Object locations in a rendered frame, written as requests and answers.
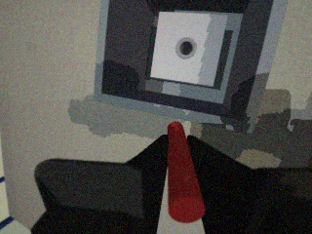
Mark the red peg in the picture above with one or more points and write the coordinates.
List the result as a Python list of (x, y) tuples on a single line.
[(185, 197)]

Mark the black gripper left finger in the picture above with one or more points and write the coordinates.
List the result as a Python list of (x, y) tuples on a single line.
[(135, 187)]

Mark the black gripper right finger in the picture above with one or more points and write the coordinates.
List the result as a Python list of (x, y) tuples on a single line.
[(237, 197)]

